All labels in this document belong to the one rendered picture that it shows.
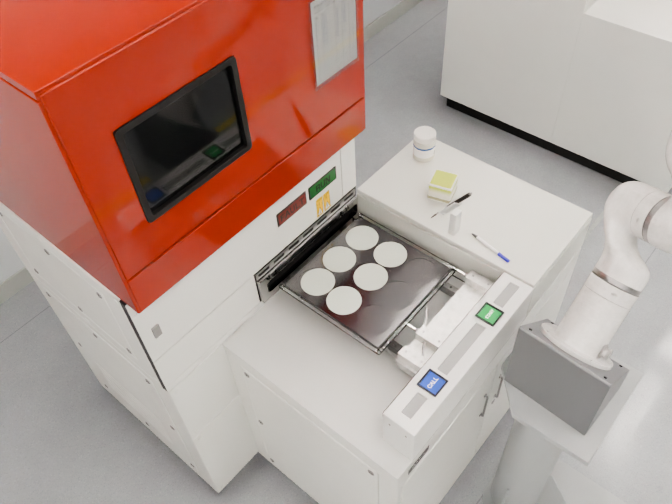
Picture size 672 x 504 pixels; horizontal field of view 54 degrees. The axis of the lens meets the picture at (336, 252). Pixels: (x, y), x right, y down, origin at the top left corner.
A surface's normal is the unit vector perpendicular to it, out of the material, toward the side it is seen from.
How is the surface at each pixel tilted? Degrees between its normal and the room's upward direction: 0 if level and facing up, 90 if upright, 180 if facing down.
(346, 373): 0
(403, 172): 0
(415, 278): 0
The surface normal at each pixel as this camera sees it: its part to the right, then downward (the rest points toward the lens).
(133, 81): 0.76, 0.47
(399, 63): -0.05, -0.65
